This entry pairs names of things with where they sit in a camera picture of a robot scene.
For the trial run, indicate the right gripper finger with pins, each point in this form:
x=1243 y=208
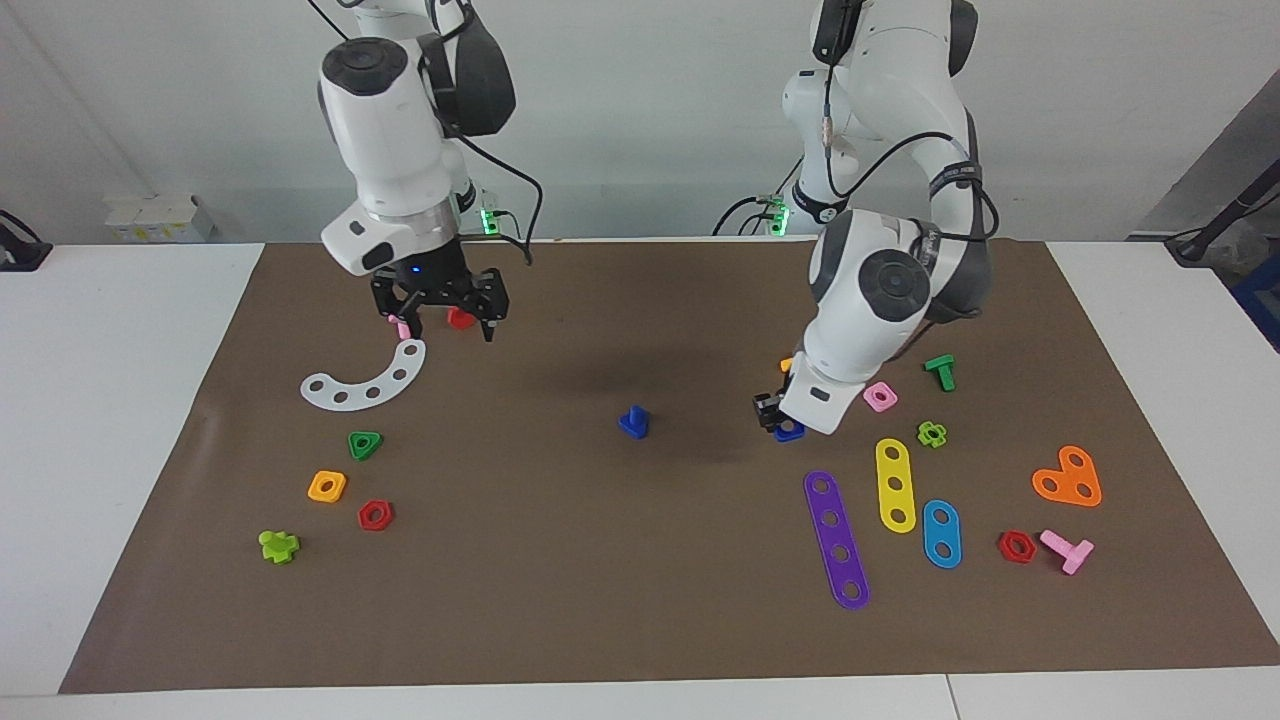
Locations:
x=413 y=322
x=490 y=330

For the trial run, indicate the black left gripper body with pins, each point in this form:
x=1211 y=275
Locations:
x=766 y=406

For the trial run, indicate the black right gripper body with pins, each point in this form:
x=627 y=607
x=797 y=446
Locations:
x=440 y=285

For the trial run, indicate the blue square toy nut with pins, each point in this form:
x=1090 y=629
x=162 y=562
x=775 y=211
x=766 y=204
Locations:
x=792 y=433

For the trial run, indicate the blue triangle-head toy screw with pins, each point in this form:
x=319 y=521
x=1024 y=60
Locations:
x=634 y=424

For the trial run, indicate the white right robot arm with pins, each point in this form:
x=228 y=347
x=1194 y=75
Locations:
x=385 y=130

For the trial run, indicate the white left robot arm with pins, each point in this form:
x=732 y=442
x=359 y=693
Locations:
x=850 y=330

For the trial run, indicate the pink toy screw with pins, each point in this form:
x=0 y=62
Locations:
x=1070 y=552
x=400 y=328

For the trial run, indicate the red toy screw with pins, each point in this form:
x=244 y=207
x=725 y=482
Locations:
x=460 y=319

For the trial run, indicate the white curved perforated plate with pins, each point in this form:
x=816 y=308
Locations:
x=357 y=397

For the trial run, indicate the pink square toy nut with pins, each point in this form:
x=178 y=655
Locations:
x=886 y=402

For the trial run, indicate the purple four-hole strip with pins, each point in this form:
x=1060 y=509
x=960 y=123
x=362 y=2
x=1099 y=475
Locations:
x=836 y=536

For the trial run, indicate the yellow three-hole strip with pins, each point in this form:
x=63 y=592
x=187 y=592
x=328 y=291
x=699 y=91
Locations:
x=893 y=470

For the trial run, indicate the green triangle toy nut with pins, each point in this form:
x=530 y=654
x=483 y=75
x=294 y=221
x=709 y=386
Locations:
x=355 y=452

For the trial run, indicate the lime cross-shaped toy nut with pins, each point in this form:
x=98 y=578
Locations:
x=940 y=438

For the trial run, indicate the dark green toy screw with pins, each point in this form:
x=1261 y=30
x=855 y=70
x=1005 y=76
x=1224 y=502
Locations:
x=944 y=372

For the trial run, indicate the orange square toy nut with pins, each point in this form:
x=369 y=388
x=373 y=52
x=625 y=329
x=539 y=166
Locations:
x=338 y=493

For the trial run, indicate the blue two-hole strip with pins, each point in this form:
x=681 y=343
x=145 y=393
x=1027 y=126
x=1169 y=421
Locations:
x=941 y=534

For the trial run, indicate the red hexagonal toy nut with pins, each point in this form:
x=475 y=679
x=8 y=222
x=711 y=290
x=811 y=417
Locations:
x=1028 y=553
x=365 y=522

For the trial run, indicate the brown table mat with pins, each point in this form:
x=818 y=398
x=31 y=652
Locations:
x=600 y=560

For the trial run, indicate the lime cross-head toy screw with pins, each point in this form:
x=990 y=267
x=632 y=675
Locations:
x=278 y=547

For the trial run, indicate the orange angled three-hole plate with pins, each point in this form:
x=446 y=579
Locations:
x=1065 y=478

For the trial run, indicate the black clamp device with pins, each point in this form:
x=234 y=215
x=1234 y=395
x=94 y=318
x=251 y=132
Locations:
x=20 y=250

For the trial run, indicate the black stand pole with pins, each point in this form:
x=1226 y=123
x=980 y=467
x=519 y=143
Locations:
x=1225 y=215

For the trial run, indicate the blue crate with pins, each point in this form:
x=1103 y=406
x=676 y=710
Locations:
x=1262 y=300

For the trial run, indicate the white boxes by wall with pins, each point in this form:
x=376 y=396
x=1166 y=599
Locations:
x=160 y=218

